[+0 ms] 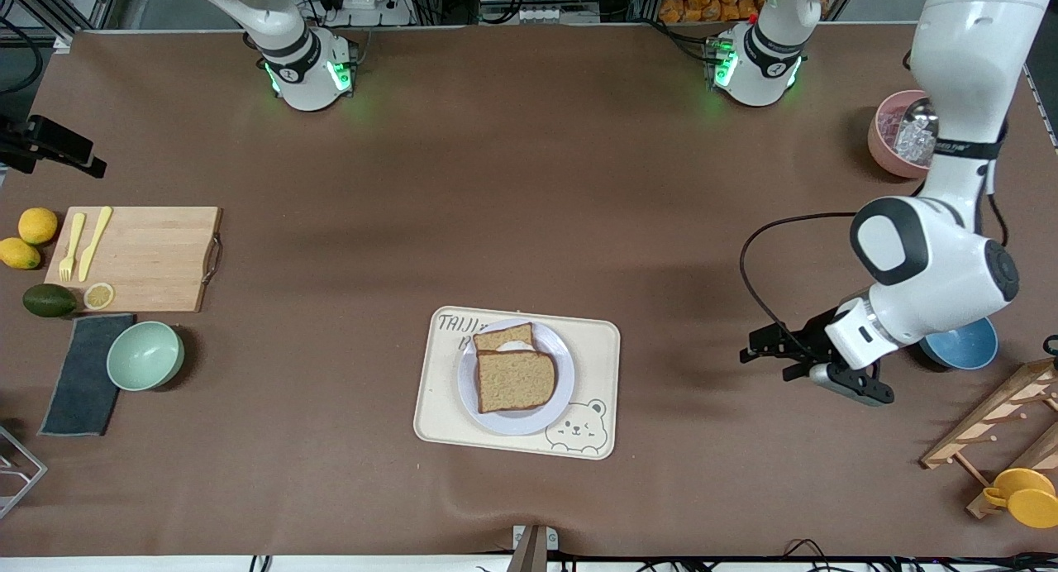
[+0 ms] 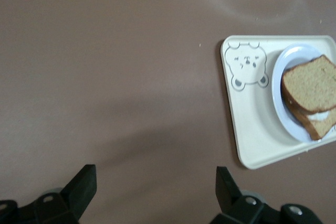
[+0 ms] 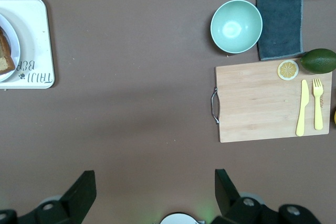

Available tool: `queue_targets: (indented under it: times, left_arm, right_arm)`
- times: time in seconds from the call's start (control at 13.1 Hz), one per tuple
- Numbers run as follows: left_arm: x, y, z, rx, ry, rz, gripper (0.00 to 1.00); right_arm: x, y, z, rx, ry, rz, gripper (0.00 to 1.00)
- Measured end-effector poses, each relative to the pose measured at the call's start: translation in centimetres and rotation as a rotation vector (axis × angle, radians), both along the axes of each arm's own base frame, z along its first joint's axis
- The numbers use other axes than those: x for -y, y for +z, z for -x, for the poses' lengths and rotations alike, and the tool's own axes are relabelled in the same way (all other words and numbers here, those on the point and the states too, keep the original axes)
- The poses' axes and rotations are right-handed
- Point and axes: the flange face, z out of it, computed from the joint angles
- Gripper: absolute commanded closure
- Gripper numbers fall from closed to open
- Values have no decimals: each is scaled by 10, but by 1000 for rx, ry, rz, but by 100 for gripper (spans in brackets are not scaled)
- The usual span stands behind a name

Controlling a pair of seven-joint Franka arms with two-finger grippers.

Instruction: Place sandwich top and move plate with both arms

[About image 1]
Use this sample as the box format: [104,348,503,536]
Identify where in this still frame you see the plain brown bread slice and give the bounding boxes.
[475,350,557,414]

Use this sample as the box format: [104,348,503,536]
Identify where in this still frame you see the pale lavender round plate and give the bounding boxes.
[457,318,576,436]

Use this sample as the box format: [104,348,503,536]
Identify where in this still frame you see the round yellow lemon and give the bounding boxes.
[18,207,60,245]

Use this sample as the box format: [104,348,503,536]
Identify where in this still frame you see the pale yellow plastic knife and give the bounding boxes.
[79,206,113,282]

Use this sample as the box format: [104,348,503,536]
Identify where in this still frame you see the pale yellow plastic fork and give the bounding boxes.
[59,212,86,283]

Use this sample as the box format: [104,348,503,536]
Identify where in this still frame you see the oval yellow lemon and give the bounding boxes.
[0,237,41,270]

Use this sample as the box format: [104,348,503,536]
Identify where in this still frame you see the wooden cutting board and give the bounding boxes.
[43,206,223,313]

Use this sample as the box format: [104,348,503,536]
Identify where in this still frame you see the dark green avocado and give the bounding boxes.
[22,284,79,318]

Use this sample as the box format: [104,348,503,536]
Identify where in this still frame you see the blue bowl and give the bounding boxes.
[919,316,999,371]

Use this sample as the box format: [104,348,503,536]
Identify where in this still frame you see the wooden cup rack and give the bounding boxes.
[920,359,1058,520]

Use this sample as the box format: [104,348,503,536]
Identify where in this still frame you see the mint green bowl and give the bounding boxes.
[107,321,185,392]

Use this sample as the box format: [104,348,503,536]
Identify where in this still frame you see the pink bowl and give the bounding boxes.
[867,90,940,179]

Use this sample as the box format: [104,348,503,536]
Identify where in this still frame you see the dark grey cloth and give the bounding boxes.
[39,313,137,437]

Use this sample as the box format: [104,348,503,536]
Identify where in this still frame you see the clear ice cubes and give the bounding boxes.
[893,119,940,164]

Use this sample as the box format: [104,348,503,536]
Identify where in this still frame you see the yellow cup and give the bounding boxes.
[982,468,1058,529]

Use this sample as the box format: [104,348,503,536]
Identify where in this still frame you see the toast slice under egg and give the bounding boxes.
[472,322,536,355]

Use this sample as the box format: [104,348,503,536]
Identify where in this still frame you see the white power strip with plugs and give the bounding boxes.
[318,0,414,26]

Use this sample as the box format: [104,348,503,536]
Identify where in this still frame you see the cream tray with bear print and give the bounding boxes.
[413,306,621,460]

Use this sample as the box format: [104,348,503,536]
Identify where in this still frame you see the long white power strip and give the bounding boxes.
[479,4,600,26]

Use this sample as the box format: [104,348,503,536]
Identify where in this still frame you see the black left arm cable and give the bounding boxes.
[739,212,861,356]

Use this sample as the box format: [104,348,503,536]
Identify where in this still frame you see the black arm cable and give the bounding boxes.
[0,17,44,95]
[739,212,861,356]

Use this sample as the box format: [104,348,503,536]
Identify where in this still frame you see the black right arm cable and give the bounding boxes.
[0,17,44,95]

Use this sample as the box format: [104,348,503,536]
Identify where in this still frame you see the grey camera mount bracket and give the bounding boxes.
[506,524,560,572]

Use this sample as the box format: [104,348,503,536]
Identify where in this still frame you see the metal wire rack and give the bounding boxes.
[0,426,48,521]

